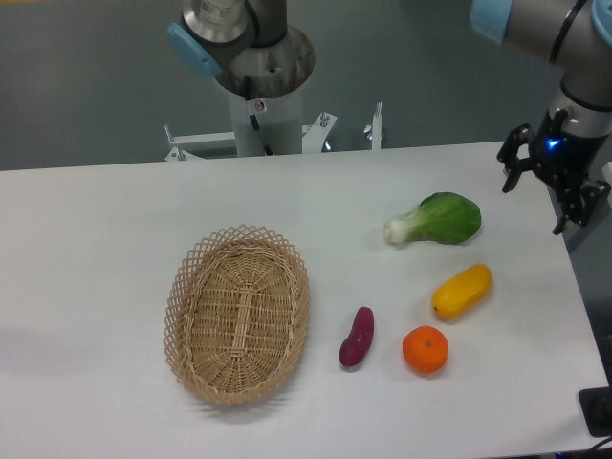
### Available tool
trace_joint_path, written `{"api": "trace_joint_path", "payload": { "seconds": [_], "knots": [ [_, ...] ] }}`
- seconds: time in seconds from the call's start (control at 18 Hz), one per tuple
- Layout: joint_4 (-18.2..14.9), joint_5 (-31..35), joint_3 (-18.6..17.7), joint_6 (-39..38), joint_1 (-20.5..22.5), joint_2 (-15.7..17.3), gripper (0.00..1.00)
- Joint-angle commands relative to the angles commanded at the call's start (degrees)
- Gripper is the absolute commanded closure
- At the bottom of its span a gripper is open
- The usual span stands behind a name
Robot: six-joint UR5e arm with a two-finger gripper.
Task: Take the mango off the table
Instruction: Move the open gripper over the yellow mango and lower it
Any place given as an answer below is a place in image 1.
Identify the black cable on pedestal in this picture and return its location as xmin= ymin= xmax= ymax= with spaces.
xmin=243 ymin=76 xmax=275 ymax=157

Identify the orange tangerine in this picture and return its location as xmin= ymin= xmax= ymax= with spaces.
xmin=402 ymin=325 xmax=448 ymax=374

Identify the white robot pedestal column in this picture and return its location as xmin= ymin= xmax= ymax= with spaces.
xmin=167 ymin=1 xmax=316 ymax=156

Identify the white metal base frame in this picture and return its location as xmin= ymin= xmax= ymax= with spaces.
xmin=164 ymin=101 xmax=385 ymax=162

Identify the black box at table edge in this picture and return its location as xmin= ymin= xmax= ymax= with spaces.
xmin=578 ymin=386 xmax=611 ymax=438

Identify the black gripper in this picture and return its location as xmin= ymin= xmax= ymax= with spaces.
xmin=496 ymin=107 xmax=611 ymax=235

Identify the yellow mango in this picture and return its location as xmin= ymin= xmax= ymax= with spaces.
xmin=430 ymin=263 xmax=492 ymax=320

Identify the purple sweet potato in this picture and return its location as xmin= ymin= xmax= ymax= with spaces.
xmin=339 ymin=307 xmax=375 ymax=367

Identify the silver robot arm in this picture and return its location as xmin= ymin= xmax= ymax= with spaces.
xmin=470 ymin=1 xmax=611 ymax=234

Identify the green bok choy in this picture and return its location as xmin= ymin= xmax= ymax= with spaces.
xmin=383 ymin=192 xmax=482 ymax=246

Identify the oval wicker basket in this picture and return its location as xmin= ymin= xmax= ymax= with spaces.
xmin=164 ymin=225 xmax=310 ymax=404

